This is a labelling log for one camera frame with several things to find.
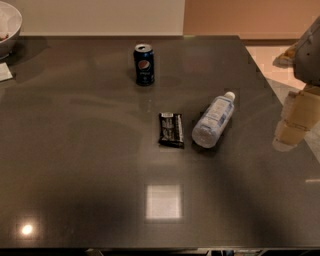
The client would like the white bowl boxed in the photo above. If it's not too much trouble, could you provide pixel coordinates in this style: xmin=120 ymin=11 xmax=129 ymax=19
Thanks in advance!
xmin=0 ymin=1 xmax=23 ymax=59

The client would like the white paper napkin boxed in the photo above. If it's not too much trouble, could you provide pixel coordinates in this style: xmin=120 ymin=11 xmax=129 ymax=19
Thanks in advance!
xmin=0 ymin=63 xmax=13 ymax=81

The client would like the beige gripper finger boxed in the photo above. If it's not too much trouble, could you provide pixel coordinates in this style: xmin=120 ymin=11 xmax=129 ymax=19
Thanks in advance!
xmin=272 ymin=120 xmax=306 ymax=152
xmin=281 ymin=85 xmax=320 ymax=131

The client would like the blue pepsi can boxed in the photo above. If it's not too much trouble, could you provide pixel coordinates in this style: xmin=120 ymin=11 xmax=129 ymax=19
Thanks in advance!
xmin=133 ymin=44 xmax=154 ymax=86

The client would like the clear blue plastic bottle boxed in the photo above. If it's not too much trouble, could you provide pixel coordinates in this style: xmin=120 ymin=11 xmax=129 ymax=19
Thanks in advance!
xmin=192 ymin=91 xmax=235 ymax=149

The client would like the black snack bar wrapper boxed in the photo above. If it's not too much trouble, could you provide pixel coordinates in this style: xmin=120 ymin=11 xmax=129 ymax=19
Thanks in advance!
xmin=159 ymin=112 xmax=184 ymax=148

